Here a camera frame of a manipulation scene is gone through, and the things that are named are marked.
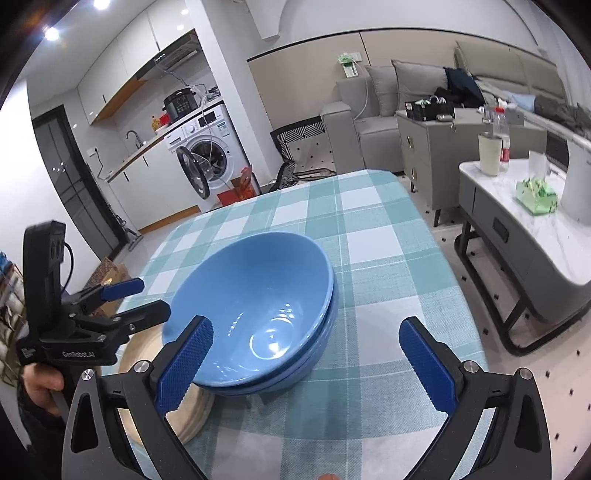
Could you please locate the beige plate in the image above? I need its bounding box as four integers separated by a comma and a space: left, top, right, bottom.
117, 325, 214, 444

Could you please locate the blue bowl large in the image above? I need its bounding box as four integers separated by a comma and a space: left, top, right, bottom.
162, 231, 335, 389

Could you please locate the white kitchen counter cabinet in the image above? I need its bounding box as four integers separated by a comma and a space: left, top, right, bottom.
105, 138, 205, 234

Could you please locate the kitchen faucet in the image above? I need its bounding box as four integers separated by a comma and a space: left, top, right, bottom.
125, 130, 143, 150

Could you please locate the person's left hand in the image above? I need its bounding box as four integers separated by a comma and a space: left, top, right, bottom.
22, 363, 64, 417

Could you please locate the brown cardboard box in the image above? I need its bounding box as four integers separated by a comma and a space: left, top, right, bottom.
85, 258, 131, 317

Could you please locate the wooden shoe rack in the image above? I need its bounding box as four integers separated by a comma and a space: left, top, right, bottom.
0, 252, 26, 387

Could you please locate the dark glass door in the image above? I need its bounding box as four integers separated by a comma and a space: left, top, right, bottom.
32, 105, 126, 260

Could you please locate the teal checked tablecloth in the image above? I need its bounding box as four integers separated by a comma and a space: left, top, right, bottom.
125, 171, 485, 479

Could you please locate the red cardboard box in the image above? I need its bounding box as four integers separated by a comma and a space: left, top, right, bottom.
217, 167, 259, 206

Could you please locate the white coffee table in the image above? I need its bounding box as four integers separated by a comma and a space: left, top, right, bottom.
454, 159, 590, 357

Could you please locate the white washing machine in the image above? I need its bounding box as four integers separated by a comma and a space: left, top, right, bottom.
164, 102, 250, 212

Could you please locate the black rice cooker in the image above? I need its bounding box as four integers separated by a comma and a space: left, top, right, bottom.
163, 87, 202, 124

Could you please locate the black patterned playpen mat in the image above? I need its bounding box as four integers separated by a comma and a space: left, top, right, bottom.
262, 116, 337, 193

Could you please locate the white electric kettle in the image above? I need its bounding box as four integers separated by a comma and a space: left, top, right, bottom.
560, 141, 591, 226

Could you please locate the green tissue box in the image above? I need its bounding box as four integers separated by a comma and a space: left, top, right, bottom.
515, 151, 558, 216

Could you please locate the range hood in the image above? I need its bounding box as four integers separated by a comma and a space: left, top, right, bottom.
135, 30, 201, 81

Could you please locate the grey sofa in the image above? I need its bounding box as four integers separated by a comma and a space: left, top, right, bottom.
321, 41, 590, 174

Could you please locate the beige tumbler cup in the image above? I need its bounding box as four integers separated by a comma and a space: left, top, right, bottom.
478, 132, 502, 177

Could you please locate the grey side cabinet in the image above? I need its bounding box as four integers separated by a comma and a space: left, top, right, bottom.
394, 108, 548, 227

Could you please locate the plastic drink bottle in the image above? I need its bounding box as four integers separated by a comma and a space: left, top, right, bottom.
493, 107, 511, 172

